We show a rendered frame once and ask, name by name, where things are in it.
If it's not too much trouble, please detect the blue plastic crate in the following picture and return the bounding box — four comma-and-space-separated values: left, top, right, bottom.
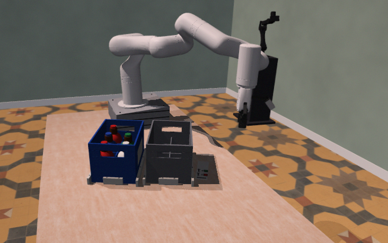
88, 119, 144, 184

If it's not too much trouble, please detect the white bottle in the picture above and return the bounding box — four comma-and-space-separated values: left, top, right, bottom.
118, 141, 130, 157

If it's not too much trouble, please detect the blue bottle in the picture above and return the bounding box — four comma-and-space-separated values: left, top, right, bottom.
104, 132, 117, 144

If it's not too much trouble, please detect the red bottle with pink label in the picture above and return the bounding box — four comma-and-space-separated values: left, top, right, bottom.
100, 141, 114, 157

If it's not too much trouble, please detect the green bottle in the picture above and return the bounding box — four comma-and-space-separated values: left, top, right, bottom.
124, 133, 134, 145

